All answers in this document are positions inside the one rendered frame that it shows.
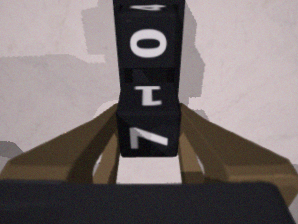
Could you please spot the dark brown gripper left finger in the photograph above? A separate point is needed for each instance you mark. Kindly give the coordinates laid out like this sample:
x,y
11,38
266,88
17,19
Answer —
x,y
71,157

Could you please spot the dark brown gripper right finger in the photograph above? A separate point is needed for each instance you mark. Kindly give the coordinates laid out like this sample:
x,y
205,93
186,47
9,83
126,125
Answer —
x,y
229,158

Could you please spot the black cube with grey digits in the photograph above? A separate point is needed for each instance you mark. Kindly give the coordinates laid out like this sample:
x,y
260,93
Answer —
x,y
148,119

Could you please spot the black calendar cube with white digits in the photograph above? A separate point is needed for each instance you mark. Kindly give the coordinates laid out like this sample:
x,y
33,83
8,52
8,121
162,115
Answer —
x,y
148,36

